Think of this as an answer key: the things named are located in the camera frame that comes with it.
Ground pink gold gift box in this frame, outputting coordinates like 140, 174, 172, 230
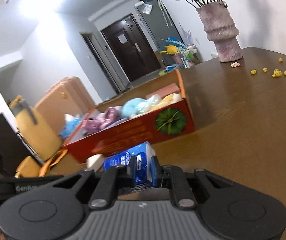
145, 83, 180, 99

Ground orange red cardboard box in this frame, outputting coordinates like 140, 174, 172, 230
62, 69, 195, 163

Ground yellow white plush toy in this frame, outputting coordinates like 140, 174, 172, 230
151, 93, 182, 111

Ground yellow thermos jug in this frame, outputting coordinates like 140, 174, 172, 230
9, 95, 61, 161

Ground pinkish ceramic vase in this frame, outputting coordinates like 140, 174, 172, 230
196, 1, 243, 63

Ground black monitor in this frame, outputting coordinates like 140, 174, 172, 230
0, 114, 32, 177

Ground dark entrance door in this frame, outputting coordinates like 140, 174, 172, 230
101, 14, 161, 81

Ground grey refrigerator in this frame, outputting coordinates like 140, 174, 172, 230
135, 0, 183, 52

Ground pink satin cloth bundle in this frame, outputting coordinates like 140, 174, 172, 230
95, 106, 122, 124

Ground pink ribbed suitcase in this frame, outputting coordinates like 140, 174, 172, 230
35, 76, 95, 134

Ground yellow crumbs on table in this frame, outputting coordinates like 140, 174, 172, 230
250, 58, 286, 78

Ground blue tissue pack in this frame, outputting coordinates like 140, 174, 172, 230
59, 114, 82, 140

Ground blue white tissue packet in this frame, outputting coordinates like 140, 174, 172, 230
103, 141, 155, 185

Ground small crumpled paper scrap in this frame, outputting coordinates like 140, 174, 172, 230
230, 61, 241, 68

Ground cluttered wire rack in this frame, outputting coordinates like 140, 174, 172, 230
159, 36, 201, 73

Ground white soap block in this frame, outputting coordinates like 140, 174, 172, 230
86, 154, 105, 172

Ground clear plastic wrapped item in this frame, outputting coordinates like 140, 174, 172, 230
136, 94, 162, 114

